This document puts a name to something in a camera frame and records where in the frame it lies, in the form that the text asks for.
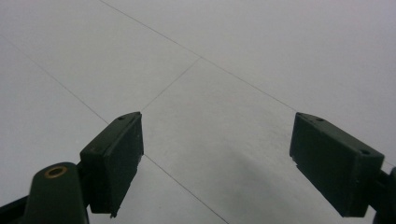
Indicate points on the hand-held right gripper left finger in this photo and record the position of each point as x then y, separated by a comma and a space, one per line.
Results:
115, 168

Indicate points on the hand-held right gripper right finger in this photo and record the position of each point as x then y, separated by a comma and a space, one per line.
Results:
333, 165

